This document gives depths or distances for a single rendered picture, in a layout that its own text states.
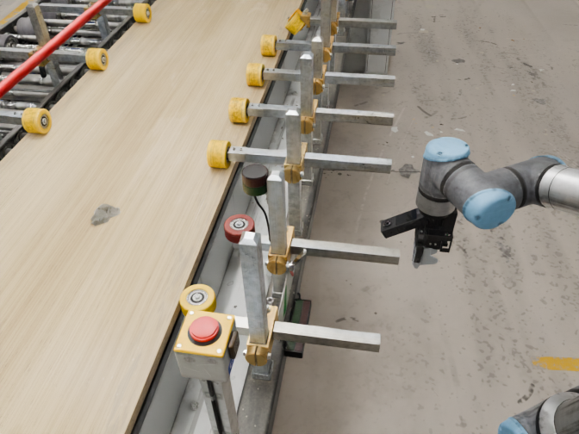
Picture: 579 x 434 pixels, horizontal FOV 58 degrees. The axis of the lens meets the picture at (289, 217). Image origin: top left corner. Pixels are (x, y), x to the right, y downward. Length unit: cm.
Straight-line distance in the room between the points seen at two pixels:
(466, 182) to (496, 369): 129
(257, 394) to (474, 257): 160
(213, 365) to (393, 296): 171
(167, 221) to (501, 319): 154
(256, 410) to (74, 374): 40
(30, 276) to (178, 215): 38
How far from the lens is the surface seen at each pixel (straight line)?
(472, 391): 219
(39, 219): 155
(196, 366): 77
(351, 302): 235
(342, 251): 135
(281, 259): 132
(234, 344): 75
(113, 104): 198
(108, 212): 147
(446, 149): 114
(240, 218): 138
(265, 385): 130
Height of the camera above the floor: 182
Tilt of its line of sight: 42 degrees down
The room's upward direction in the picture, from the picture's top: 2 degrees counter-clockwise
